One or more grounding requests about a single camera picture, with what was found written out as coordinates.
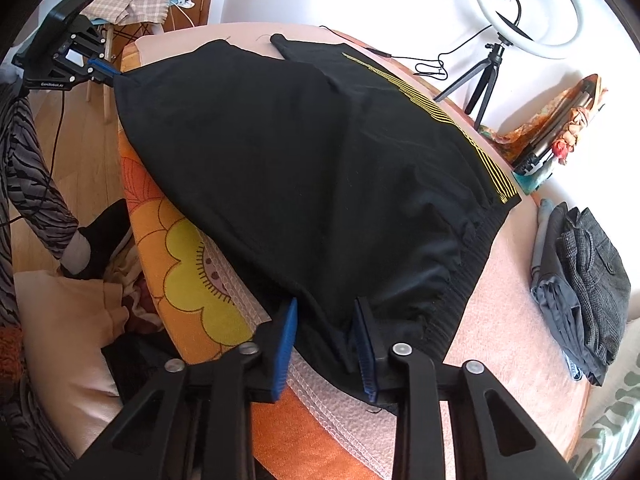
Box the beige plaid cloth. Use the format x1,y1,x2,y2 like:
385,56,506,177
81,0,170,26

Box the pile of clothes on floor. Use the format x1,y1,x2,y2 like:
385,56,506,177
80,200,172,402

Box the white ring light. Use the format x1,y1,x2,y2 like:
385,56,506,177
477,0,585,60

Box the beige cushion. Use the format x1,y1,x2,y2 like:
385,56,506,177
14,271,128,457

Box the folded tripod with orange scarf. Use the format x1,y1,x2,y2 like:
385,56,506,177
480,74,608,195

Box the pink towel blanket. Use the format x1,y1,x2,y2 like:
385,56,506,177
122,23,589,457

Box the folded dark grey pants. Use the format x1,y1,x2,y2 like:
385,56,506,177
529,202,630,387

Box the green white leaf pillow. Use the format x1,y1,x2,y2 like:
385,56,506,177
568,318,640,479

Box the orange floral bedsheet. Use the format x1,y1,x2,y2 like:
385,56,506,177
117,41,381,480

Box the black mini tripod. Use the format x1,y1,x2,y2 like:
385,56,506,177
434,42,506,130

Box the folded grey blue garment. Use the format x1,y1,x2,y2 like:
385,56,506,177
530,198,584,382

